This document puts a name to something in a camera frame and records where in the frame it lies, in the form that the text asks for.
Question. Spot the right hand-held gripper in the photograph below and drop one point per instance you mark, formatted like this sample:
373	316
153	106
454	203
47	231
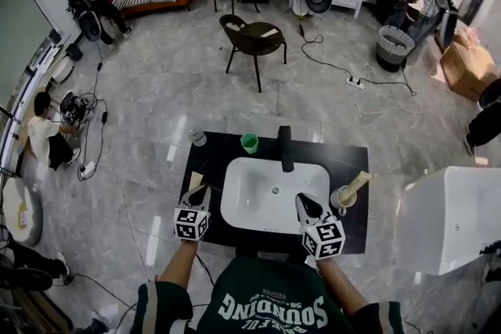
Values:
326	240

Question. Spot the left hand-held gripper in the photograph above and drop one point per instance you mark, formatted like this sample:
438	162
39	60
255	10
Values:
186	225

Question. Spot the white mug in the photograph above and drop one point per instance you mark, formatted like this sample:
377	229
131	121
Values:
336	203

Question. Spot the green cup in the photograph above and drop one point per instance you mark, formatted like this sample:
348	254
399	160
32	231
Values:
249	146

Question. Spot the person's left forearm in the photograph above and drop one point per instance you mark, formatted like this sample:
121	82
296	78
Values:
178	266

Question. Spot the person's right forearm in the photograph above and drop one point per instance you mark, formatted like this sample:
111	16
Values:
340	285

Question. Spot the black countertop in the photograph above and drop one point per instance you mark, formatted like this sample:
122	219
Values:
207	160

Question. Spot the white sink basin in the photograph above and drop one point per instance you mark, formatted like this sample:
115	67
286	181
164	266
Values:
254	199

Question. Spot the clear plastic bottle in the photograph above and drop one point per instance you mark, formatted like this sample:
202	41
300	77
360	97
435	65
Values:
197	137

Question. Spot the black faucet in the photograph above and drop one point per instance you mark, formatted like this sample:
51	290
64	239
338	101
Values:
287	152

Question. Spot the person's green printed shirt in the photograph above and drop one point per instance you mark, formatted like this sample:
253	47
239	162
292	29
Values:
274	285

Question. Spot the white power strip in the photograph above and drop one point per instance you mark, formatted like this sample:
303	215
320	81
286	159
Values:
355	82
88	168

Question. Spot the white bathtub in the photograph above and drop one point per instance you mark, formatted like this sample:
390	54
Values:
450	223

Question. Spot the dark wicker chair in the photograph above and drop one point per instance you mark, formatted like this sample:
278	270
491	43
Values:
254	43

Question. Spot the cream flat packet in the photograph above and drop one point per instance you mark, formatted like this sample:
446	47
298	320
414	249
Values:
270	33

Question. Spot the grey white laundry basket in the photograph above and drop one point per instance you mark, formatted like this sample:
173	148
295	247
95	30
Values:
393	47

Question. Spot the round white device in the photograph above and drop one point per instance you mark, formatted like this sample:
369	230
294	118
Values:
62	70

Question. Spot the small black box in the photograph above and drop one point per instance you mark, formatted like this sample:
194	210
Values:
74	51

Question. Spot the large cardboard box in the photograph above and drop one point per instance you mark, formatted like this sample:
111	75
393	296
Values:
466	70

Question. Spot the low window bench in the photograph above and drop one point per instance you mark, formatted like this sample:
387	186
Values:
31	66

